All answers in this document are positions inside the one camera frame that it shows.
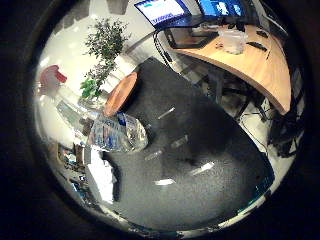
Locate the clear spray bottle red trigger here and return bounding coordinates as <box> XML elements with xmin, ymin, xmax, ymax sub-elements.
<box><xmin>37</xmin><ymin>64</ymin><xmax>150</xmax><ymax>154</ymax></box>

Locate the white checked cloth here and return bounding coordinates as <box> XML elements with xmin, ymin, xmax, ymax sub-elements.
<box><xmin>84</xmin><ymin>149</ymin><xmax>118</xmax><ymax>205</ymax></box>

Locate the round wooden board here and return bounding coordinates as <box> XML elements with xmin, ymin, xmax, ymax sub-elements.
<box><xmin>103</xmin><ymin>71</ymin><xmax>139</xmax><ymax>117</ymax></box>

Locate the black open laptop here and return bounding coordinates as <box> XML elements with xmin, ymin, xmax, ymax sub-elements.
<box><xmin>164</xmin><ymin>25</ymin><xmax>220</xmax><ymax>50</ymax></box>

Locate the tall leafy plant white pot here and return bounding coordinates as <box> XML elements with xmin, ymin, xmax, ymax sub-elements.
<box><xmin>83</xmin><ymin>17</ymin><xmax>135</xmax><ymax>95</ymax></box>

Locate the cluttered storage shelf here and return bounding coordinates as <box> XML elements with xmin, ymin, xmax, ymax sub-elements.
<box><xmin>55</xmin><ymin>142</ymin><xmax>88</xmax><ymax>175</ymax></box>

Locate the clear plastic container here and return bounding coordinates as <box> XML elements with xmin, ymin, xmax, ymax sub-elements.
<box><xmin>219</xmin><ymin>28</ymin><xmax>248</xmax><ymax>56</ymax></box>

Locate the computer monitor white screen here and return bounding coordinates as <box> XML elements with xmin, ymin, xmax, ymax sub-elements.
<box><xmin>133</xmin><ymin>0</ymin><xmax>192</xmax><ymax>28</ymax></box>

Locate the curved wooden desk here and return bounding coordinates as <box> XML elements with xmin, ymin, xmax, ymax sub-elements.
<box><xmin>166</xmin><ymin>22</ymin><xmax>293</xmax><ymax>116</ymax></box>

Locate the computer monitor blue screen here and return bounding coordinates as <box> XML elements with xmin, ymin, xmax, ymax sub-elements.
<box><xmin>197</xmin><ymin>0</ymin><xmax>248</xmax><ymax>18</ymax></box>

